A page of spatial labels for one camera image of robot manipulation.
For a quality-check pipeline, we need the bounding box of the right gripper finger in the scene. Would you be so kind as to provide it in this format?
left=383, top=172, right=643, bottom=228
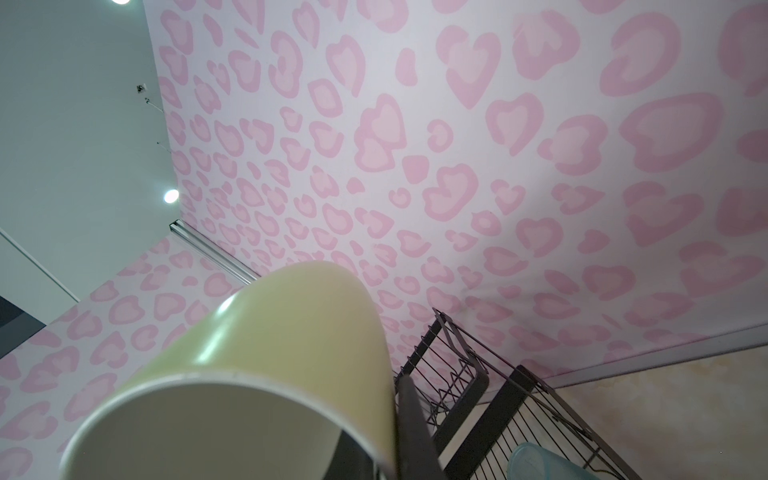
left=396, top=375, right=446, bottom=480

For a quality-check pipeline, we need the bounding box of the light green mug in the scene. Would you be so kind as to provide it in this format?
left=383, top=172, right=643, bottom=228
left=60, top=261, right=397, bottom=479

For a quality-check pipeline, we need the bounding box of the black wire dish rack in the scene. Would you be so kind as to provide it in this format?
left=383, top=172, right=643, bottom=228
left=397, top=310, right=639, bottom=479

